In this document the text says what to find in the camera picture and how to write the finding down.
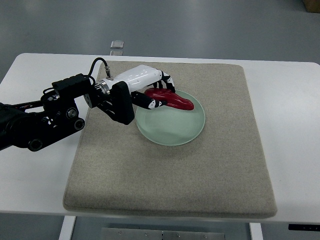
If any black table control panel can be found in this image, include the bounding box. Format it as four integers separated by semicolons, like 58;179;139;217
288;223;320;232

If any white table leg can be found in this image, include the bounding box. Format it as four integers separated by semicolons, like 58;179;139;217
249;222;264;240
58;216;76;240

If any white table leg left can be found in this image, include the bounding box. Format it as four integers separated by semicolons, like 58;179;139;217
58;216;76;240

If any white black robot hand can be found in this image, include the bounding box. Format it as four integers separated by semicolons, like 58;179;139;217
98;65;176;110

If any cardboard box corner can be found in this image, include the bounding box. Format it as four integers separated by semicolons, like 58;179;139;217
302;0;320;13

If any beige fabric mat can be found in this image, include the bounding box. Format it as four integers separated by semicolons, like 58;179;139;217
63;62;277;219

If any light green plate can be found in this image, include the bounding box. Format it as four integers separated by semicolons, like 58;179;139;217
135;90;206;146

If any clear floor socket cover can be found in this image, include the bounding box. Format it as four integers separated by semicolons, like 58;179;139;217
110;40;124;49

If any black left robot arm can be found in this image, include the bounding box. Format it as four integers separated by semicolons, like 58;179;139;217
0;70;135;152

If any metal base plate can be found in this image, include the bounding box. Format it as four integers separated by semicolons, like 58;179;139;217
100;227;226;240

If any white table leg right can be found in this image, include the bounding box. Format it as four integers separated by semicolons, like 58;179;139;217
249;222;264;240

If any red pepper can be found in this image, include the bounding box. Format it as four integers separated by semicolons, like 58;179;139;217
144;88;194;111

